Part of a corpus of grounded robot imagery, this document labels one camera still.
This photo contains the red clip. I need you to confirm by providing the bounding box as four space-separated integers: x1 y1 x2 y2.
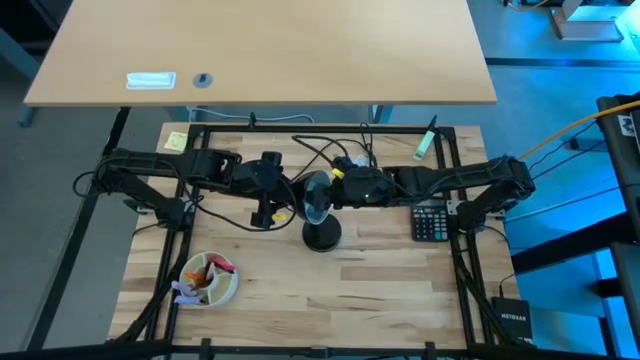
208 256 236 275

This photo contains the green marker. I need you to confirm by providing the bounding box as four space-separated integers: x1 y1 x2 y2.
412 115 439 162

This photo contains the white cable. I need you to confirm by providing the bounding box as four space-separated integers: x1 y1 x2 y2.
187 106 316 125

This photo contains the black Netgear router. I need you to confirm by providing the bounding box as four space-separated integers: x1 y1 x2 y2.
490 296 534 346

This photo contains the black lamp cable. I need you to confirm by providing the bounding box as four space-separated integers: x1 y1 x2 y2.
291 133 351 184

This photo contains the black aluminium table frame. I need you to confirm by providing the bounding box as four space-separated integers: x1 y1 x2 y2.
27 106 539 360

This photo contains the black gooseneck desk lamp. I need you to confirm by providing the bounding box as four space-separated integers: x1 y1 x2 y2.
298 169 344 254

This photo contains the white label on desk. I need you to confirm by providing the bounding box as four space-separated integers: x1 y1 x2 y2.
125 71 178 91

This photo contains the white box stand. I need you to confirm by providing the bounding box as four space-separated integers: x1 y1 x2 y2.
549 0 626 42

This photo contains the black calculator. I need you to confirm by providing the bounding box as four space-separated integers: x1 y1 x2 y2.
410 202 450 243

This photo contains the black floor beam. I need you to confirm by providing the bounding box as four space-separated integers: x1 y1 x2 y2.
509 212 639 275

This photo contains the yellow sticky note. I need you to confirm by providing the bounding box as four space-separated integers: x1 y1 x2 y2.
163 131 189 153

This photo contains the black equipment rack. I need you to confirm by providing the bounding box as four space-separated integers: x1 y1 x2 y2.
597 92 640 239

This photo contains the white divided bowl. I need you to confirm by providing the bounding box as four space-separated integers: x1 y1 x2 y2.
178 251 240 308

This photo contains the orange clip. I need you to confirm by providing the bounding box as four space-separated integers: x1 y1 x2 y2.
184 271 211 289

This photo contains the yellow cable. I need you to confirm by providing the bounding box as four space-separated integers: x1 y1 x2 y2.
517 99 640 161

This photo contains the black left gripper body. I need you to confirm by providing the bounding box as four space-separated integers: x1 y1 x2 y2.
232 149 290 231

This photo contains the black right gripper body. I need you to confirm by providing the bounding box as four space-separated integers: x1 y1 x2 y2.
339 167 396 209

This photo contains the beige desk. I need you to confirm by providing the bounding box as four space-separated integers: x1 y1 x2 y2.
23 0 499 108

